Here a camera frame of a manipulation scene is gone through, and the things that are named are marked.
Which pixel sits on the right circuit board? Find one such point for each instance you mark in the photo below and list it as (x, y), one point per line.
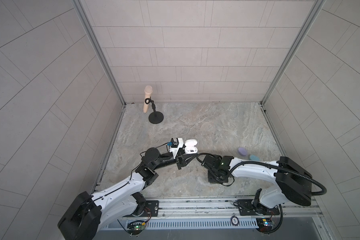
(264, 224)

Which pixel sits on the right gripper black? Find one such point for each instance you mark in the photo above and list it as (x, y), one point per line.
(210, 181)

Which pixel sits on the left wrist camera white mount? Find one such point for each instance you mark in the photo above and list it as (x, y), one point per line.
(175, 145)

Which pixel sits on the circuit board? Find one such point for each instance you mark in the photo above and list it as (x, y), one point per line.
(136, 225)
(264, 224)

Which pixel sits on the purple earbud charging case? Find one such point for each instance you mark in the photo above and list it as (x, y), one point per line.
(242, 151)

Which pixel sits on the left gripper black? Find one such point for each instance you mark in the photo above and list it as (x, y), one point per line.
(180, 162)

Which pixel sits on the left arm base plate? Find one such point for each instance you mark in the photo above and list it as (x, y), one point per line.
(150, 209)

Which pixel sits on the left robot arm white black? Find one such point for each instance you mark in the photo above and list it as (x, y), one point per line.
(88, 213)

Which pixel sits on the left circuit board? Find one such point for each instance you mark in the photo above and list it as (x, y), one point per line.
(136, 225)

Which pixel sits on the aluminium rail frame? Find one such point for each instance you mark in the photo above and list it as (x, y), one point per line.
(209, 213)

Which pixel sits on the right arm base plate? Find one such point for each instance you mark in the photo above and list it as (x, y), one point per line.
(246, 208)

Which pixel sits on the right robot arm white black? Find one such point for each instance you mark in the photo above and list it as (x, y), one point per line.
(290, 182)

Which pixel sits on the blue earbud charging case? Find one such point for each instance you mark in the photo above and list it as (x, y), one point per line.
(253, 158)

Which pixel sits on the white earbud charging case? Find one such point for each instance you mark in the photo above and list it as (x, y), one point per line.
(190, 146)

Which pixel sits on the beige microphone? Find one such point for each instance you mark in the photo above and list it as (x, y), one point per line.
(148, 92)

